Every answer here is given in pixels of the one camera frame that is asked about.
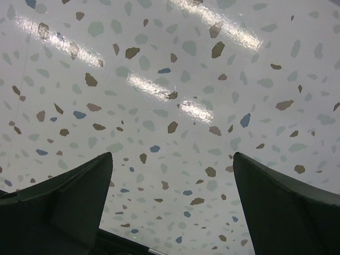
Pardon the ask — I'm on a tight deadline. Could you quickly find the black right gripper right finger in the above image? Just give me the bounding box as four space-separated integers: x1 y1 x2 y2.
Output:
233 152 339 254

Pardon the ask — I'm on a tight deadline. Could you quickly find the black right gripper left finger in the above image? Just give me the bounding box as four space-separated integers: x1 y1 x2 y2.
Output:
1 152 113 254

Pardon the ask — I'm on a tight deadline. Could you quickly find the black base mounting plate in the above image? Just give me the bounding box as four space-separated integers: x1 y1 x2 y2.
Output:
89 229 165 255

